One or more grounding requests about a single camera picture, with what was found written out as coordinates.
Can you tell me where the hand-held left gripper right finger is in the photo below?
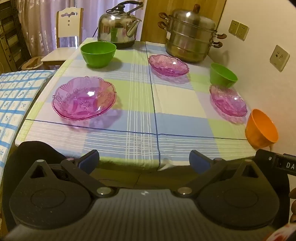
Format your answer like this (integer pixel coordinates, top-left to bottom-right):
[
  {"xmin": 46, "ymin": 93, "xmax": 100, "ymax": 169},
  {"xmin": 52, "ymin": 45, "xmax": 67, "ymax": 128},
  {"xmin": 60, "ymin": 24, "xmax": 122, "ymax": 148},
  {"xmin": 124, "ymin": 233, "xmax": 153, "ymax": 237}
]
[{"xmin": 177, "ymin": 150, "xmax": 262, "ymax": 198}]

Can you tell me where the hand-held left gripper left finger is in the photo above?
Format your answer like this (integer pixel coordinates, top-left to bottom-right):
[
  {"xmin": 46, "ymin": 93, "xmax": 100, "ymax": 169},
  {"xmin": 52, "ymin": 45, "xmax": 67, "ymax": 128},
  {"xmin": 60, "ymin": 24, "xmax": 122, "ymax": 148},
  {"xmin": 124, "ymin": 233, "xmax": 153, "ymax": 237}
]
[{"xmin": 29, "ymin": 149, "xmax": 116, "ymax": 198}]

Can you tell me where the orange plastic bowl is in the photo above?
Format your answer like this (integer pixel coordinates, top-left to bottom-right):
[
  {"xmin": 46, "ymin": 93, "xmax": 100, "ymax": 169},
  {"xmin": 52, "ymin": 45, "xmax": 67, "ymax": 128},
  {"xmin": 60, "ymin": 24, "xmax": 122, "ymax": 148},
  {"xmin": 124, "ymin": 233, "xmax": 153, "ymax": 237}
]
[{"xmin": 245, "ymin": 109, "xmax": 278, "ymax": 149}]

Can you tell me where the large purple glass plate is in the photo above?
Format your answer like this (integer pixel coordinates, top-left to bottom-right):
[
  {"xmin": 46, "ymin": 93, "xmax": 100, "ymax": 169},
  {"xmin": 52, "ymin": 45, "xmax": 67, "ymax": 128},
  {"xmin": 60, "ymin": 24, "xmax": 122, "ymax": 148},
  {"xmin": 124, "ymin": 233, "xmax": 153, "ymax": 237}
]
[{"xmin": 51, "ymin": 76, "xmax": 117, "ymax": 121}]

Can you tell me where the small purple glass plate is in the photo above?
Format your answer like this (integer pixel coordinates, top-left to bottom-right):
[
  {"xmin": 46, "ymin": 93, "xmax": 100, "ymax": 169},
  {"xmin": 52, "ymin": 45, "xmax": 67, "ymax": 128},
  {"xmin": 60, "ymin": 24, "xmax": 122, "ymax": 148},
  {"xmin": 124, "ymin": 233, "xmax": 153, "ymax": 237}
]
[
  {"xmin": 148, "ymin": 54, "xmax": 189, "ymax": 77},
  {"xmin": 209, "ymin": 84, "xmax": 248, "ymax": 117}
]

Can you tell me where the small green plastic bowl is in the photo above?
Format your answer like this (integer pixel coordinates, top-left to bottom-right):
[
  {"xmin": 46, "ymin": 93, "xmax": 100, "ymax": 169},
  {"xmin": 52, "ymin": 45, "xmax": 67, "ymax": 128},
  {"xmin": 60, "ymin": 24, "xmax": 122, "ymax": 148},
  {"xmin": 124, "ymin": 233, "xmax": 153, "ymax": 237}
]
[{"xmin": 210, "ymin": 63, "xmax": 238, "ymax": 88}]

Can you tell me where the large green plastic bowl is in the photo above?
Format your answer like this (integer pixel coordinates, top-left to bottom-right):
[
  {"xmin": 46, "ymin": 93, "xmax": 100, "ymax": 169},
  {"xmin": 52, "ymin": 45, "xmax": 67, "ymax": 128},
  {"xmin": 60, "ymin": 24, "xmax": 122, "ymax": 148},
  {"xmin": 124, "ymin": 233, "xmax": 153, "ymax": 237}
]
[{"xmin": 80, "ymin": 42, "xmax": 117, "ymax": 69}]

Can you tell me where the person's right hand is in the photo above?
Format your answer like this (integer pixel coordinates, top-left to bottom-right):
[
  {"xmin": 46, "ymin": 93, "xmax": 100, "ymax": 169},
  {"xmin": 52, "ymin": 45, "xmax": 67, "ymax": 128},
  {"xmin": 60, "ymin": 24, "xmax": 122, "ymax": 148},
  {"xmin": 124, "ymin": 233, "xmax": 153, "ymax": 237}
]
[{"xmin": 289, "ymin": 187, "xmax": 296, "ymax": 223}]

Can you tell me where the black rounded object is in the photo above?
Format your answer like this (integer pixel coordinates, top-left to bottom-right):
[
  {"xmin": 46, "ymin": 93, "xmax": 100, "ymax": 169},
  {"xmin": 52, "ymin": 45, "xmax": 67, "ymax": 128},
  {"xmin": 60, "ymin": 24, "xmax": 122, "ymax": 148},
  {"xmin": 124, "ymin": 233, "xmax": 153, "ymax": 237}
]
[{"xmin": 2, "ymin": 141, "xmax": 66, "ymax": 232}]

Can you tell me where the red patterned clothing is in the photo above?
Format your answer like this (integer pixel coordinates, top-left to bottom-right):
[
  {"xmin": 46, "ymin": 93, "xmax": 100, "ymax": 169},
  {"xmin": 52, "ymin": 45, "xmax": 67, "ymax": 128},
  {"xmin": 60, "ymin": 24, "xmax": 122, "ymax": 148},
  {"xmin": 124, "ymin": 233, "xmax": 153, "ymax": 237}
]
[{"xmin": 266, "ymin": 222, "xmax": 296, "ymax": 241}]

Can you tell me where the plaid tablecloth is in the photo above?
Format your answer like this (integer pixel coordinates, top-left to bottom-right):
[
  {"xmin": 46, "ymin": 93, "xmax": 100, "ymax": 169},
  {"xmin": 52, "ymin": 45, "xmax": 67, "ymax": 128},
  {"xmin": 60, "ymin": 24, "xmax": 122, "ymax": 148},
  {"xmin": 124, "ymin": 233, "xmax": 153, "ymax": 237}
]
[{"xmin": 15, "ymin": 38, "xmax": 259, "ymax": 172}]

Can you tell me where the blue checkered cloth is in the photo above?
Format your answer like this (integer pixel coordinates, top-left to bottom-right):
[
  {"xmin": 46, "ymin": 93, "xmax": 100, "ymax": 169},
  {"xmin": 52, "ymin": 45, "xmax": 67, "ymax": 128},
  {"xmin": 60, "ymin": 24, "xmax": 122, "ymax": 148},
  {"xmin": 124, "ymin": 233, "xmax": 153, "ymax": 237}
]
[{"xmin": 0, "ymin": 70, "xmax": 57, "ymax": 178}]

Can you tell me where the white basket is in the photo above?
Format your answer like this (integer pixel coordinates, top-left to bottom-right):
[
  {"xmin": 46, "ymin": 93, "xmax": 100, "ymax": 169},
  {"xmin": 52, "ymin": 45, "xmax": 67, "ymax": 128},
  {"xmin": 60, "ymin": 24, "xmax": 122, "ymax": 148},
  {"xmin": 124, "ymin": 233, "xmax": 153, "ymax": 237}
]
[{"xmin": 21, "ymin": 57, "xmax": 43, "ymax": 70}]

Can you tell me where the stainless steel steamer pot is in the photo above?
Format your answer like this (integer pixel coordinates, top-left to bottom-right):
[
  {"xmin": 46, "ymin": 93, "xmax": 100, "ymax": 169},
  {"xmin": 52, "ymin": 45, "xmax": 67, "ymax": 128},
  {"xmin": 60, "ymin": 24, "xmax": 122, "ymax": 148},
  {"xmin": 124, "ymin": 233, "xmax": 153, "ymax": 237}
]
[{"xmin": 158, "ymin": 4, "xmax": 227, "ymax": 64}]

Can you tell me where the stainless steel kettle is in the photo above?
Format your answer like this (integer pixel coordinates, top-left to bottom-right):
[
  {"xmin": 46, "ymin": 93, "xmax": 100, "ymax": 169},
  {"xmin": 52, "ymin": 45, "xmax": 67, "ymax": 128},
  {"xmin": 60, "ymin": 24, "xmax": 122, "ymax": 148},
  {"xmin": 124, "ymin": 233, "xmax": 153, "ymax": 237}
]
[{"xmin": 97, "ymin": 1, "xmax": 144, "ymax": 49}]

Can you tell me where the white wooden chair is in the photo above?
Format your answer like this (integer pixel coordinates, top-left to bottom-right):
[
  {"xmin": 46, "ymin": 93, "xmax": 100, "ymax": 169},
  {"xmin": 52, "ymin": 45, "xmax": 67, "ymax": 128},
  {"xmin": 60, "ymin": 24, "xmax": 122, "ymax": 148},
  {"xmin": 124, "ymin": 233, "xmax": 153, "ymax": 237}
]
[{"xmin": 41, "ymin": 8, "xmax": 84, "ymax": 68}]

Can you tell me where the purple sheer curtain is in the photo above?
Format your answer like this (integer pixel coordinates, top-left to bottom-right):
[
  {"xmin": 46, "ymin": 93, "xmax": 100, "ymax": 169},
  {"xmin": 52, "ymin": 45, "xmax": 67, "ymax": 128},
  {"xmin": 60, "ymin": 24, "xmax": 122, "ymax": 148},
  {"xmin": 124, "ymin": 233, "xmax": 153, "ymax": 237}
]
[{"xmin": 16, "ymin": 0, "xmax": 123, "ymax": 58}]

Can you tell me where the dark folding rack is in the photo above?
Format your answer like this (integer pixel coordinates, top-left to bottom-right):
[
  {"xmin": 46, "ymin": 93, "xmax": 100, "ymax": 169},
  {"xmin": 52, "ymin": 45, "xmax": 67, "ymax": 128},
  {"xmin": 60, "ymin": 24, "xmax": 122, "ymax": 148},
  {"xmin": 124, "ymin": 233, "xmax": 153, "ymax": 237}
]
[{"xmin": 0, "ymin": 0, "xmax": 31, "ymax": 71}]

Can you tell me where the large beige wall socket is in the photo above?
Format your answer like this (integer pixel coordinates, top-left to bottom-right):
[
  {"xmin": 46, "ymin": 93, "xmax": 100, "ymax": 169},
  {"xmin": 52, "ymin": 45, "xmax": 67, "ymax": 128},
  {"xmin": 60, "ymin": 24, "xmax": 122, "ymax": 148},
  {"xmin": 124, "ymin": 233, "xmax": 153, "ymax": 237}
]
[{"xmin": 269, "ymin": 45, "xmax": 290, "ymax": 72}]

